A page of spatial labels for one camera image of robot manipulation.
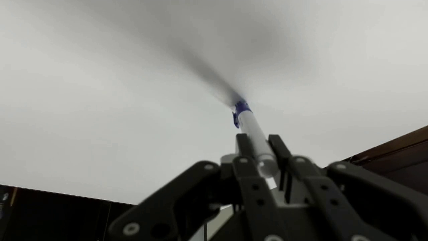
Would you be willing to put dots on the white marker with blue cap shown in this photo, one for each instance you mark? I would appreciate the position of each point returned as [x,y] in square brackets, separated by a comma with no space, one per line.
[255,133]

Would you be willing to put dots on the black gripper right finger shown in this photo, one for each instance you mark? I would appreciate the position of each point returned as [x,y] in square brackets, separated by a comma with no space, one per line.
[321,195]

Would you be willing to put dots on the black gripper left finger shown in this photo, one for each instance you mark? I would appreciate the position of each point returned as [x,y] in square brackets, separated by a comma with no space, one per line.
[254,191]

